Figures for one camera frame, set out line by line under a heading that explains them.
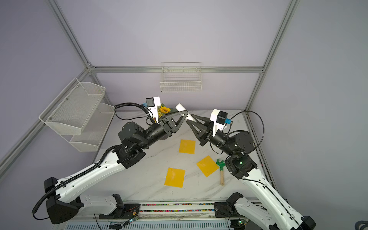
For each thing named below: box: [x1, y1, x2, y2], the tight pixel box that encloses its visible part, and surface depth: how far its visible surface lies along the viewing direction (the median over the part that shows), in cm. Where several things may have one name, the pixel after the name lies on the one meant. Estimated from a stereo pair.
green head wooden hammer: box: [216, 159, 226, 186], surface depth 89 cm
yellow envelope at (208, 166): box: [195, 155, 220, 178], surface depth 93 cm
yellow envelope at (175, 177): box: [163, 167, 186, 189], surface depth 88 cm
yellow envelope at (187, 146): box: [179, 139, 196, 155], surface depth 101 cm
